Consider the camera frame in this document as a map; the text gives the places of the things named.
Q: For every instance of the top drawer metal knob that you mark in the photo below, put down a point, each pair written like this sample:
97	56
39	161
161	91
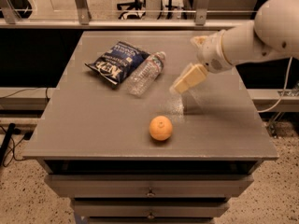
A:
150	193

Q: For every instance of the orange fruit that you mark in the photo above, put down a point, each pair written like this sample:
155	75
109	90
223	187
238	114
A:
160	128

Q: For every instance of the top grey drawer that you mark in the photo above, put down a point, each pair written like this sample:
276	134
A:
190	186

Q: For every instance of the blue chip bag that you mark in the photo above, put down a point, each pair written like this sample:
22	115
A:
118	63

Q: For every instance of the grey drawer cabinet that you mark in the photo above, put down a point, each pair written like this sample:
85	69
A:
89	128

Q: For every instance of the clear plastic water bottle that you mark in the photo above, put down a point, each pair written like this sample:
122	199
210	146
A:
141	79

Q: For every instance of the grey drawer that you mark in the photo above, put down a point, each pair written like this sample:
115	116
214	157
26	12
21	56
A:
168	208
190	186

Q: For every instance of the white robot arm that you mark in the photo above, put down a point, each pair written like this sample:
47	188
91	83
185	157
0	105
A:
272	35

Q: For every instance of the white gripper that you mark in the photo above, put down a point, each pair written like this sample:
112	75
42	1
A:
212	54

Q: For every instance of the metal railing frame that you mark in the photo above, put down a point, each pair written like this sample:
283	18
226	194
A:
127	14

